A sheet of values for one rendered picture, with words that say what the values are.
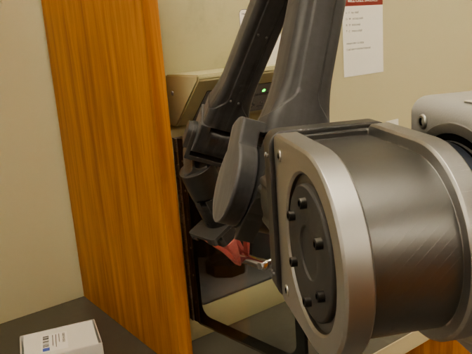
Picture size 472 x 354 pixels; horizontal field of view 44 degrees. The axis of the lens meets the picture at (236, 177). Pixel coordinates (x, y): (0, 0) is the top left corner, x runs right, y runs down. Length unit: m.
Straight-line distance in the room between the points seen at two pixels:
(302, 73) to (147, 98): 0.55
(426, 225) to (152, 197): 0.83
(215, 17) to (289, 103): 0.70
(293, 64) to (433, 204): 0.26
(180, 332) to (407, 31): 1.56
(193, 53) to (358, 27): 1.06
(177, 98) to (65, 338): 0.56
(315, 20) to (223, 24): 0.67
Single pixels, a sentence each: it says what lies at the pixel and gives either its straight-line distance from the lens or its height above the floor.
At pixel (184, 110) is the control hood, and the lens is 1.11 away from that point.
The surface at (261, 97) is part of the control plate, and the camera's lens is 1.20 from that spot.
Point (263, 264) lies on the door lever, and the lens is 0.97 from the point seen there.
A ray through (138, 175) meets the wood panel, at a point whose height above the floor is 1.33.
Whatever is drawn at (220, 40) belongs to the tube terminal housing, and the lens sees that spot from 1.22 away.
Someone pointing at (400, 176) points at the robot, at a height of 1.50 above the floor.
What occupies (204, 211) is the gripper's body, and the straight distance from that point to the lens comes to 0.93.
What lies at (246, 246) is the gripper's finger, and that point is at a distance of 1.00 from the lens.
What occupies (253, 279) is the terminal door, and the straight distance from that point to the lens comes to 1.08.
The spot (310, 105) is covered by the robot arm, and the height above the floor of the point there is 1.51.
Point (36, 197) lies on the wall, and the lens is 1.53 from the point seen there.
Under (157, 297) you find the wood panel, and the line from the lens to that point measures 1.19.
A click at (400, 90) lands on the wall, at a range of 2.33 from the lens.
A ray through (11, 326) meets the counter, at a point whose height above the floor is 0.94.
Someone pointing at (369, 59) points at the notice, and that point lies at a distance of 2.18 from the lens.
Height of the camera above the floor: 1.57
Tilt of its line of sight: 14 degrees down
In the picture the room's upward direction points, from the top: 4 degrees counter-clockwise
